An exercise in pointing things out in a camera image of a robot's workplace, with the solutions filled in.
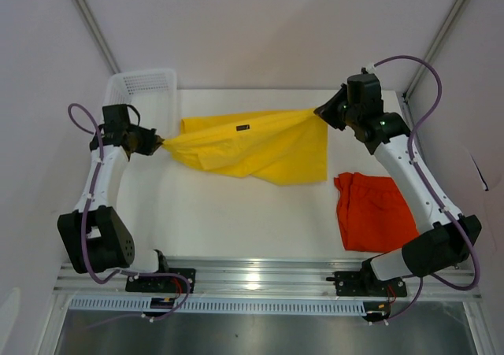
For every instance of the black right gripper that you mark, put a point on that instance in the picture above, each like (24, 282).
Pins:
(327, 111)

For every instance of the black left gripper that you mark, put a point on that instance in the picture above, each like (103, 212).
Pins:
(152, 142)

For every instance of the yellow shorts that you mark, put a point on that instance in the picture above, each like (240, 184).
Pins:
(283, 147)

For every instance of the orange shorts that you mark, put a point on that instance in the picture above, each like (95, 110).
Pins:
(372, 214)

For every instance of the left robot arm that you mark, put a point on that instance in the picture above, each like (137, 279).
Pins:
(94, 236)

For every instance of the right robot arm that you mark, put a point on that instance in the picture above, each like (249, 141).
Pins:
(446, 235)

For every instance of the white plastic basket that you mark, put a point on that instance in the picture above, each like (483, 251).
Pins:
(154, 93)

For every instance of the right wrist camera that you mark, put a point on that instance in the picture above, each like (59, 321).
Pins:
(369, 69)

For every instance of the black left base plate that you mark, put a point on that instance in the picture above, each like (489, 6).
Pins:
(163, 284)

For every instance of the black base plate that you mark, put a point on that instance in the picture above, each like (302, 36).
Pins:
(362, 284)
(163, 284)

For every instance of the aluminium mounting rail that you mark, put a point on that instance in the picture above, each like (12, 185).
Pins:
(263, 278)

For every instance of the slotted cable duct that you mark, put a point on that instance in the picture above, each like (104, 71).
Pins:
(231, 305)

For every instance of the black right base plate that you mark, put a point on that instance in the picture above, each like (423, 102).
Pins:
(362, 284)

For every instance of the left aluminium frame post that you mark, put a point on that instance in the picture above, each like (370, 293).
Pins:
(94, 30)

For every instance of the aluminium frame post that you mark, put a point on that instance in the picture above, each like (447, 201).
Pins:
(94, 30)
(440, 38)

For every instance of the right aluminium frame post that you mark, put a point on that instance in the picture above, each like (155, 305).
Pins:
(440, 38)

